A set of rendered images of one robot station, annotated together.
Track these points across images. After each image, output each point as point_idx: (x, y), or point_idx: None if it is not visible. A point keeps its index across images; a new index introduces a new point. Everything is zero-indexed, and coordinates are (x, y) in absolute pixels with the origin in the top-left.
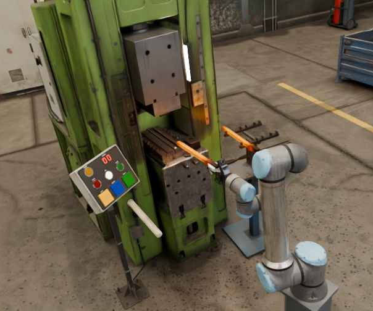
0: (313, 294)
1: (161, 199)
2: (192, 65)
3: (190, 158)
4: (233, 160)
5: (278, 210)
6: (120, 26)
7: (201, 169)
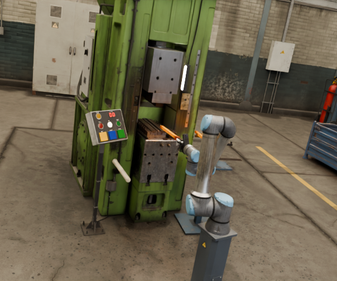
0: (218, 228)
1: (136, 168)
2: (187, 80)
3: (166, 141)
4: None
5: (208, 154)
6: (149, 38)
7: (171, 153)
